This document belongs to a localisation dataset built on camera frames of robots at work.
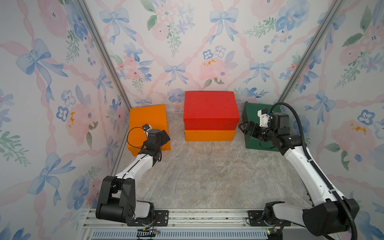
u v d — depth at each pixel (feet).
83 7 2.26
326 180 1.38
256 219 2.41
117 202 1.37
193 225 2.40
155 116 3.60
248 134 2.25
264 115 2.25
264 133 2.10
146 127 2.51
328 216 1.28
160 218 2.42
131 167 1.67
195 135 3.26
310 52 2.75
